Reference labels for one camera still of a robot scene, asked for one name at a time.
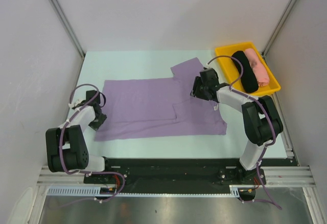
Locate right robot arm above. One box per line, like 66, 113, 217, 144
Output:
191, 68, 284, 184

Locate left aluminium corner post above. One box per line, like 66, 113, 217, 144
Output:
48, 0, 86, 59

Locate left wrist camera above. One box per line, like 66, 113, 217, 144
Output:
68, 99, 83, 110

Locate right aluminium corner post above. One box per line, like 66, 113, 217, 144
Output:
261, 0, 298, 59

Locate yellow plastic tray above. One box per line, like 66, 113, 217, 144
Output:
215, 42, 281, 96

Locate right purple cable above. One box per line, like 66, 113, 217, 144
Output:
206, 55, 278, 166

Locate rolled pink t shirt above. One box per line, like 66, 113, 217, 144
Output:
244, 48, 270, 87

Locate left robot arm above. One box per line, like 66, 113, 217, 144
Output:
45, 90, 113, 183

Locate rolled black t shirt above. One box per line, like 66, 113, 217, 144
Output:
231, 51, 259, 93

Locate aluminium frame rail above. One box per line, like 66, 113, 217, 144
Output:
37, 165, 84, 186

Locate aluminium corner post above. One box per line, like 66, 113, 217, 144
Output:
261, 0, 298, 59
48, 0, 86, 59

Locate purple t shirt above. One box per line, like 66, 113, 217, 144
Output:
95, 58, 227, 141

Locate white slotted cable duct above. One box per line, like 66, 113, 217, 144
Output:
47, 185, 242, 198

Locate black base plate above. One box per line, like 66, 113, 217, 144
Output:
84, 157, 298, 194

